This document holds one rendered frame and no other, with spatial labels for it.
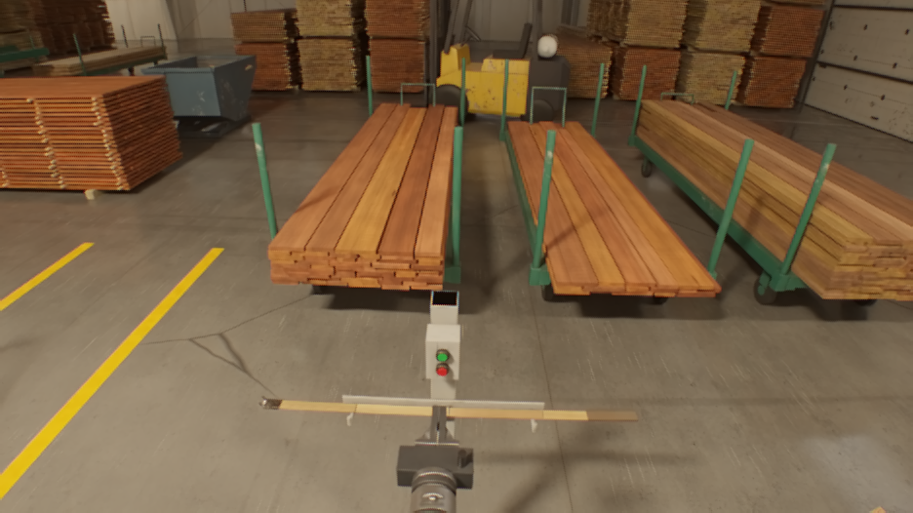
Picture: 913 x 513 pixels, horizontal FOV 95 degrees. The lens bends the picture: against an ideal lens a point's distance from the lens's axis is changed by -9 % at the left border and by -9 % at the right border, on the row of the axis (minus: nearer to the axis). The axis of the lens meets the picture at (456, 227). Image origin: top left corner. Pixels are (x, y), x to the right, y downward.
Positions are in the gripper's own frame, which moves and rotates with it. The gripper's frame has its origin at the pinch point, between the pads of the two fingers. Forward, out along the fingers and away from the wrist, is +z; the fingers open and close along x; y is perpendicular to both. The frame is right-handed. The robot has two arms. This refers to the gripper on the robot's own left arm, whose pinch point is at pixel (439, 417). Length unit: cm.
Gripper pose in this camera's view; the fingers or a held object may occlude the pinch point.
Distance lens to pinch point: 95.0
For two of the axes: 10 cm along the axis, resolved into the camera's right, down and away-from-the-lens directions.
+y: 0.2, -8.9, -4.6
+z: 0.2, -4.6, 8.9
